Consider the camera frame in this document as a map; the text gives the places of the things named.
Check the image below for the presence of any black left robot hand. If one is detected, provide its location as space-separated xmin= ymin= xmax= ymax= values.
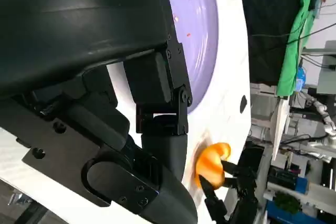
xmin=0 ymin=0 xmax=198 ymax=224

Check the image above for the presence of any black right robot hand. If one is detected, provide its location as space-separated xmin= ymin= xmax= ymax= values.
xmin=198 ymin=158 xmax=260 ymax=224

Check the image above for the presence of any orange white toy bread roll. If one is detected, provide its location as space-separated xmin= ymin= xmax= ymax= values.
xmin=194 ymin=142 xmax=233 ymax=191

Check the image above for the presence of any black monitor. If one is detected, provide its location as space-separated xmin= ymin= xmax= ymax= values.
xmin=237 ymin=144 xmax=266 ymax=183

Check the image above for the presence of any green plant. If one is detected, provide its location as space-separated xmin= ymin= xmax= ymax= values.
xmin=274 ymin=191 xmax=303 ymax=216

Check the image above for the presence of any blue storage bin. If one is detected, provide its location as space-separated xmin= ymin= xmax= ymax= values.
xmin=296 ymin=176 xmax=316 ymax=191

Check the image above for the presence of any white board panel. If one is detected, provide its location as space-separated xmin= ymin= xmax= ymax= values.
xmin=271 ymin=97 xmax=290 ymax=162

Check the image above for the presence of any black table grommet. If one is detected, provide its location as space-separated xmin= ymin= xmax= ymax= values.
xmin=239 ymin=94 xmax=248 ymax=114

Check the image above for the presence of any blue bottle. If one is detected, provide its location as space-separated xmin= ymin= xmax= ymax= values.
xmin=296 ymin=66 xmax=307 ymax=91

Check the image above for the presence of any lilac plate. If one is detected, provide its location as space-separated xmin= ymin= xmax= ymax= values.
xmin=151 ymin=0 xmax=220 ymax=116

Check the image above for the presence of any grey cabinet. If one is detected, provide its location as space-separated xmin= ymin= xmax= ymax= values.
xmin=316 ymin=40 xmax=336 ymax=97

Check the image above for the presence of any green cloth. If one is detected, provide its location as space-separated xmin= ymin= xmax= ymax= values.
xmin=276 ymin=0 xmax=322 ymax=98

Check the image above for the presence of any black curtain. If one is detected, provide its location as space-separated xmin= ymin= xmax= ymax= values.
xmin=239 ymin=0 xmax=311 ymax=86

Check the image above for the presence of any black cable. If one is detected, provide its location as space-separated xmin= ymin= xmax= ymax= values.
xmin=251 ymin=22 xmax=336 ymax=38

